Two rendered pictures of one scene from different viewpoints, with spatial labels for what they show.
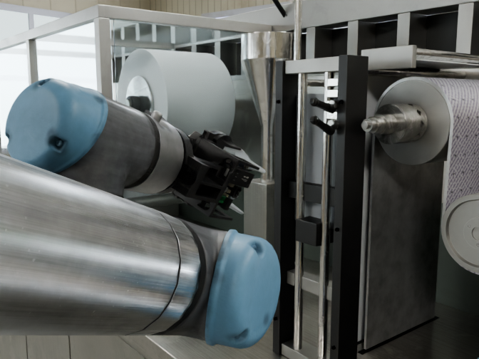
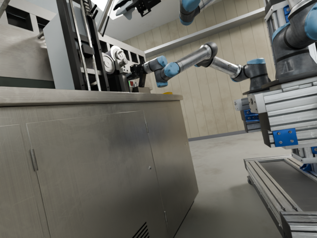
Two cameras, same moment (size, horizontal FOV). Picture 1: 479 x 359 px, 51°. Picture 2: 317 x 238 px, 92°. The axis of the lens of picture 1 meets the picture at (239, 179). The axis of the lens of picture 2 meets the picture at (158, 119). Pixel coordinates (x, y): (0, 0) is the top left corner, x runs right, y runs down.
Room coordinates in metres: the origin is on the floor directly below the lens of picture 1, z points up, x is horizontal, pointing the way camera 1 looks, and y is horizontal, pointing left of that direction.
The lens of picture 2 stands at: (0.84, 0.68, 0.76)
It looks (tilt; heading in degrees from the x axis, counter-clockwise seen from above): 1 degrees down; 250
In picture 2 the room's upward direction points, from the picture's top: 12 degrees counter-clockwise
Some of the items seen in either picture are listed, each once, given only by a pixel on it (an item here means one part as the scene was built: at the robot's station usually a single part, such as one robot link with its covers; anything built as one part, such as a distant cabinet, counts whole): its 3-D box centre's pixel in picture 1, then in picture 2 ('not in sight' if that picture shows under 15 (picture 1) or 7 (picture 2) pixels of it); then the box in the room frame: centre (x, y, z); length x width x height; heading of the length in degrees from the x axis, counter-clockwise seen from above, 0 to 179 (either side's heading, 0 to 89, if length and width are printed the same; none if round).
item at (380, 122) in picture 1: (376, 125); not in sight; (0.79, -0.21, 1.34); 0.06 x 0.03 x 0.03; 128
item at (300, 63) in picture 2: not in sight; (293, 65); (-0.03, 0.23, 0.87); 0.15 x 0.15 x 0.10
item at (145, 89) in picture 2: not in sight; (126, 96); (0.60, -0.67, 1.00); 0.40 x 0.16 x 0.06; 128
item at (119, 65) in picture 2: not in sight; (124, 81); (0.64, -0.38, 1.05); 0.06 x 0.05 x 0.31; 128
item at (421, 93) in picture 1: (450, 121); not in sight; (0.92, -0.38, 1.34); 0.25 x 0.14 x 0.14; 128
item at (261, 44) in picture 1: (269, 47); not in sight; (1.27, -0.07, 1.50); 0.14 x 0.14 x 0.06
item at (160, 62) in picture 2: not in sight; (158, 63); (0.42, -0.25, 1.11); 0.11 x 0.08 x 0.09; 128
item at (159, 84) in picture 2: not in sight; (162, 77); (0.43, -0.24, 1.01); 0.11 x 0.08 x 0.11; 92
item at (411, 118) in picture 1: (399, 123); not in sight; (0.82, -0.26, 1.34); 0.06 x 0.06 x 0.06; 38
